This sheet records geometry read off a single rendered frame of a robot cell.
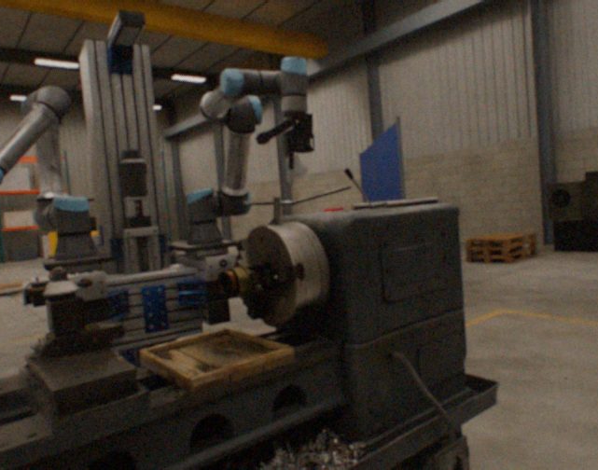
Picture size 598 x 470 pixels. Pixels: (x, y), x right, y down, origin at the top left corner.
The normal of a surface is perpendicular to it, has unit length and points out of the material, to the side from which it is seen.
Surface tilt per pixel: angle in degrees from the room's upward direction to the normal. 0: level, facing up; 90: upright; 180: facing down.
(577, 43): 90
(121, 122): 90
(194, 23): 90
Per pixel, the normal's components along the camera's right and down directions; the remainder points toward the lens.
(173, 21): 0.62, -0.01
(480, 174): -0.78, 0.10
